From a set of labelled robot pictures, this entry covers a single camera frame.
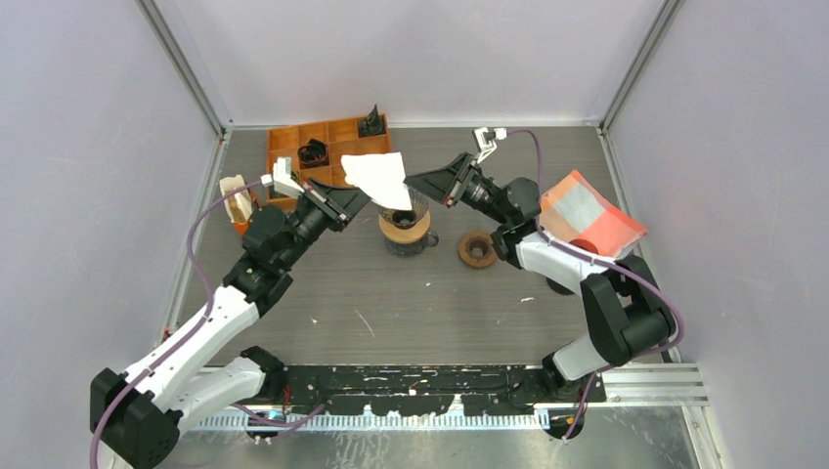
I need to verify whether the clear smoky glass dripper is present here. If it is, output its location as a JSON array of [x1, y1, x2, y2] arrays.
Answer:
[[379, 188, 428, 230]]

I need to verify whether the dark wooden dripper ring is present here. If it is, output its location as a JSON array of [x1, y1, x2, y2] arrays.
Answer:
[[458, 231, 502, 271]]

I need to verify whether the orange grey folded cloth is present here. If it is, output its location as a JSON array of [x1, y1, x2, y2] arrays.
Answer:
[[540, 170, 647, 258]]

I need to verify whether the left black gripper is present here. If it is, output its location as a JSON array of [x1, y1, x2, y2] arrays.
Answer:
[[279, 178, 376, 270]]

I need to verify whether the orange wooden compartment tray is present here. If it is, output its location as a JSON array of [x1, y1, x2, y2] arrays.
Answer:
[[266, 116, 393, 187]]

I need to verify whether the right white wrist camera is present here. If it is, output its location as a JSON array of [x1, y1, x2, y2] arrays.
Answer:
[[473, 127, 507, 165]]

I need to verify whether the orange filter holder box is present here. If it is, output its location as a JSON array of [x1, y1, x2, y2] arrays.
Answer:
[[219, 174, 260, 236]]

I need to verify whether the rolled black tie middle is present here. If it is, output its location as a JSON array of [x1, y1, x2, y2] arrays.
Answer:
[[296, 139, 329, 170]]

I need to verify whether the rolled black tie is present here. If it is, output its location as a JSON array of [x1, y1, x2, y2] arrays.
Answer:
[[357, 105, 386, 138], [296, 139, 329, 170]]

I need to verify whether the stack of paper filters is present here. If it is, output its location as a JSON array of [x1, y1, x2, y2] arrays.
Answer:
[[219, 178, 253, 224]]

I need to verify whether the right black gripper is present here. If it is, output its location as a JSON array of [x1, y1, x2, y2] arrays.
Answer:
[[403, 152, 510, 227]]

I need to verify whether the black round base disc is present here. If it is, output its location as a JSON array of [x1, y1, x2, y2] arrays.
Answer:
[[545, 277, 582, 296]]

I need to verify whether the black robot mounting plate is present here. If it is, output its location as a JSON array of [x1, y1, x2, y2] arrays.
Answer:
[[265, 364, 605, 417]]

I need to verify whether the light wooden dripper ring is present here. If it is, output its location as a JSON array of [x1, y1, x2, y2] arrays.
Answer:
[[378, 212, 433, 245]]

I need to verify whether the white paper coffee filter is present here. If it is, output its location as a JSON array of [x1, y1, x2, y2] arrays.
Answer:
[[341, 152, 413, 210]]

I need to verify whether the grey glass server jug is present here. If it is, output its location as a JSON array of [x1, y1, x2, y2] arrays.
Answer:
[[382, 227, 440, 258]]

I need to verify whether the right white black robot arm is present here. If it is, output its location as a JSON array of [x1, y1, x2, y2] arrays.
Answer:
[[405, 152, 679, 402]]

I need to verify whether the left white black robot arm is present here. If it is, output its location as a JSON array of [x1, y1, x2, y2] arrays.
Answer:
[[89, 181, 371, 468]]

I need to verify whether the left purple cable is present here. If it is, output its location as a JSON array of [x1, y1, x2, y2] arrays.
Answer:
[[89, 180, 326, 469]]

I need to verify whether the rolled black tie back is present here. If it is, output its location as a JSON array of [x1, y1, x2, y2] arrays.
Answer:
[[357, 105, 386, 138]]

